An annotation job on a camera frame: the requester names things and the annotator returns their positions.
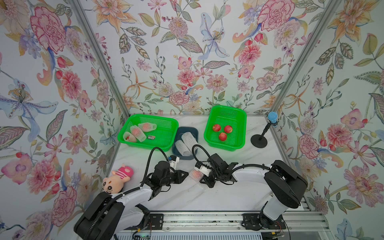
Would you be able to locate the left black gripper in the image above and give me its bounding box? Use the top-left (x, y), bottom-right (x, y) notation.
top-left (160, 169), bottom-right (190, 187)

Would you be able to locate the blue microphone on black stand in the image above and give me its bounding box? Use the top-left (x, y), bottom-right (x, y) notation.
top-left (251, 112), bottom-right (278, 149)

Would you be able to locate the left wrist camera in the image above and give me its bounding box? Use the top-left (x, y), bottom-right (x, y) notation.
top-left (169, 155), bottom-right (180, 171)

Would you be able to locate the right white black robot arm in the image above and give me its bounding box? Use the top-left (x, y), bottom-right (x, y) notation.
top-left (192, 144), bottom-right (308, 231)

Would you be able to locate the pink plush toy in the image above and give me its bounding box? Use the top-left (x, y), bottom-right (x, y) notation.
top-left (102, 165), bottom-right (134, 195)

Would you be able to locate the green plastic basket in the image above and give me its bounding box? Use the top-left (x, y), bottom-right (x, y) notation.
top-left (204, 106), bottom-right (247, 152)
top-left (118, 114), bottom-right (179, 152)

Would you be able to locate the right green plastic basket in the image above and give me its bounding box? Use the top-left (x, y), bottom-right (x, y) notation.
top-left (204, 106), bottom-right (247, 152)

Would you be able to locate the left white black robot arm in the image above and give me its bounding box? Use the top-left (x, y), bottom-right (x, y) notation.
top-left (74, 155), bottom-right (188, 240)

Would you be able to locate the left green plastic basket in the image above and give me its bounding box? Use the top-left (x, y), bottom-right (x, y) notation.
top-left (118, 114), bottom-right (179, 152)

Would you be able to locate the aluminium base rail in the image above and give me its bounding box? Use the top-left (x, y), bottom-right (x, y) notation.
top-left (113, 211), bottom-right (331, 233)

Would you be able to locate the red apple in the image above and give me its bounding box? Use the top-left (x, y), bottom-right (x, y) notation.
top-left (219, 132), bottom-right (228, 142)
top-left (213, 124), bottom-right (221, 132)

